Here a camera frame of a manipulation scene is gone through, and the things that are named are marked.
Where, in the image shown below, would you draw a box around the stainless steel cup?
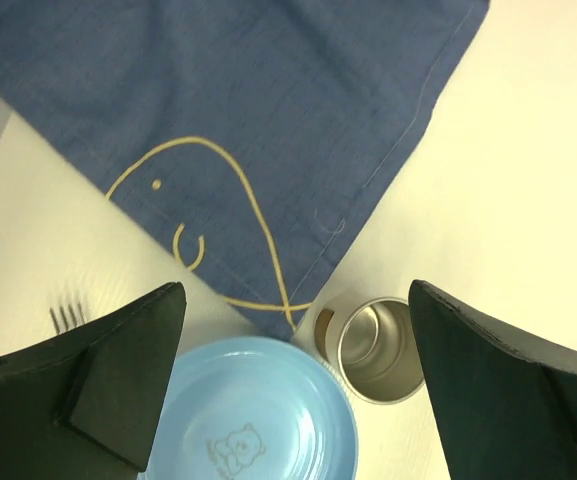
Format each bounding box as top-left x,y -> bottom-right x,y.
293,290 -> 425,405

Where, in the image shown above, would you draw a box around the fork with green handle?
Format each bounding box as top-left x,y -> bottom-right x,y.
49,302 -> 86,335

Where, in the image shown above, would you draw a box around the light blue plastic plate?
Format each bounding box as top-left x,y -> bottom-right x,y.
139,337 -> 358,480

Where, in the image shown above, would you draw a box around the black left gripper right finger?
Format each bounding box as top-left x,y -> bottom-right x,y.
408,280 -> 577,479

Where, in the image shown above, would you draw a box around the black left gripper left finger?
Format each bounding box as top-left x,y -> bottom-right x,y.
0,282 -> 187,479

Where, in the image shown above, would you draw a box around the blue fish-print placemat cloth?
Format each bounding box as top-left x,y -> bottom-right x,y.
0,1 -> 489,340

